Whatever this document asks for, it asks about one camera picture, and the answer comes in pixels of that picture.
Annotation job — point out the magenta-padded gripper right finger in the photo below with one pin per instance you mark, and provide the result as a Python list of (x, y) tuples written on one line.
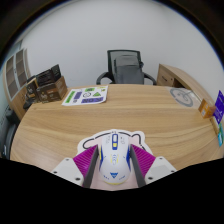
[(160, 168)]

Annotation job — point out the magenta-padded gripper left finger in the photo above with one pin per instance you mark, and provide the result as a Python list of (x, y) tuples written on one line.
[(68, 169)]

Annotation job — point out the white and blue computer mouse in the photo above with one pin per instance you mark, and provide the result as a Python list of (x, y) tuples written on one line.
[(114, 160)]

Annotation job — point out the pink pig-shaped mouse pad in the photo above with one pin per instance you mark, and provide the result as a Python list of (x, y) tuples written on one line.
[(90, 141)]

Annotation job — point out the black leather sofa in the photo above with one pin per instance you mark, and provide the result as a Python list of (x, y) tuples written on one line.
[(8, 136)]

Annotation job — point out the small orange box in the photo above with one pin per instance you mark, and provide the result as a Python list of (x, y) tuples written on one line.
[(206, 109)]

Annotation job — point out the round grey patterned disc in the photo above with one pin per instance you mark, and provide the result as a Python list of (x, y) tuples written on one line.
[(181, 96)]

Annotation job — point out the white sticker sheet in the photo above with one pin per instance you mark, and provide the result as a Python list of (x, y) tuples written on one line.
[(85, 96)]

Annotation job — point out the brown printed carton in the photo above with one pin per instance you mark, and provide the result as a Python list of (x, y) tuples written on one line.
[(53, 91)]

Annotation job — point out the purple sign card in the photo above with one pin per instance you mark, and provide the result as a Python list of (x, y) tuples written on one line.
[(220, 106)]

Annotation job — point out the wooden side desk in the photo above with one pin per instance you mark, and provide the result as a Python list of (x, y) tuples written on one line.
[(173, 76)]

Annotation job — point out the dark brown carton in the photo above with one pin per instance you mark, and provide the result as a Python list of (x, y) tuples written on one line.
[(46, 76)]

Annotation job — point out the black mesh office chair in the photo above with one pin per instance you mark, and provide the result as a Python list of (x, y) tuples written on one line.
[(126, 68)]

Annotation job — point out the wooden shelf cabinet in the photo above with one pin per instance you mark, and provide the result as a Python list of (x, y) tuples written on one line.
[(15, 76)]

